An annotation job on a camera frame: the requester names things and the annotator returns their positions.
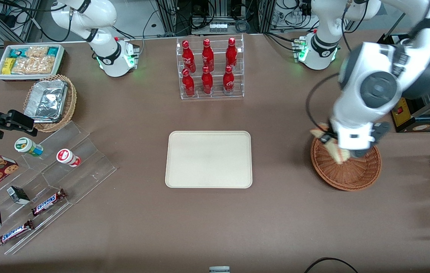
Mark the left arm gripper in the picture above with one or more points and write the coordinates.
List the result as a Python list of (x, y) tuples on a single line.
[(326, 138)]

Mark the triangle sandwich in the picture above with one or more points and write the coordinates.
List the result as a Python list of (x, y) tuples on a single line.
[(341, 155)]

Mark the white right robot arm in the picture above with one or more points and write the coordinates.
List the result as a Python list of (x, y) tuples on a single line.
[(114, 57)]

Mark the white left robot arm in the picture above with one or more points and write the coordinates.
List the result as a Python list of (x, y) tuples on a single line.
[(377, 87)]

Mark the aluminium foil tray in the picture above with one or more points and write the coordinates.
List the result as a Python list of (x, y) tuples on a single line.
[(46, 100)]

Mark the round brown wicker basket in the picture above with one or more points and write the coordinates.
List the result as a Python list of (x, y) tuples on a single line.
[(351, 176)]

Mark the light wicker basket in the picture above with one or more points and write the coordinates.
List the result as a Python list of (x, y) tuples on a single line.
[(69, 110)]

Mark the beige plastic tray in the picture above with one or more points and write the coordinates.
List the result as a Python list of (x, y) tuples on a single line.
[(207, 159)]

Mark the green white drink cup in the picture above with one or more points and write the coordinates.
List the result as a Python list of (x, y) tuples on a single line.
[(28, 147)]

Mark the white plastic snack bin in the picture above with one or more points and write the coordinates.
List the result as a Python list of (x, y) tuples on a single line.
[(29, 77)]

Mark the black food warmer cabinet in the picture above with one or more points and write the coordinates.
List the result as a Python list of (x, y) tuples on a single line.
[(402, 110)]

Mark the red white drink cup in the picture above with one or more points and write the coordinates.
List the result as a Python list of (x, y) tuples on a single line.
[(68, 157)]

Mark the clear bag of crackers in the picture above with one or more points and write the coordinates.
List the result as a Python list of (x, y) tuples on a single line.
[(44, 64), (37, 51), (23, 65)]

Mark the yellow snack pack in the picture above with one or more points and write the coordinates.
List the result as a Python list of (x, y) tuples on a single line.
[(8, 65)]

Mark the teal snack pack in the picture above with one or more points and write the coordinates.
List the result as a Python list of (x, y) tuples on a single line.
[(17, 52), (53, 50)]

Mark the clear acrylic tiered shelf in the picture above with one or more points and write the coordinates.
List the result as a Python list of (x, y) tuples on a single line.
[(86, 167)]

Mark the snickers bar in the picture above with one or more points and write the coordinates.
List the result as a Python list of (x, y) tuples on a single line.
[(14, 233), (48, 203)]

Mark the clear acrylic bottle rack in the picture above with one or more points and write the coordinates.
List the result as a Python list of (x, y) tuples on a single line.
[(237, 96)]

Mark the red cola bottle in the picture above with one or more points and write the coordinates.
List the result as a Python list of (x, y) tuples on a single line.
[(207, 80), (188, 56), (228, 79), (231, 53), (207, 55), (188, 83)]

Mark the white power strip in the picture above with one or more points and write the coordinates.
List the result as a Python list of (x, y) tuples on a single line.
[(218, 27)]

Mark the small grey device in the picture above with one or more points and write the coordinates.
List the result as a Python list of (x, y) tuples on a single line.
[(219, 269)]

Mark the aluminium equipment frame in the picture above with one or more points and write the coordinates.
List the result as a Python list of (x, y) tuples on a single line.
[(169, 15)]

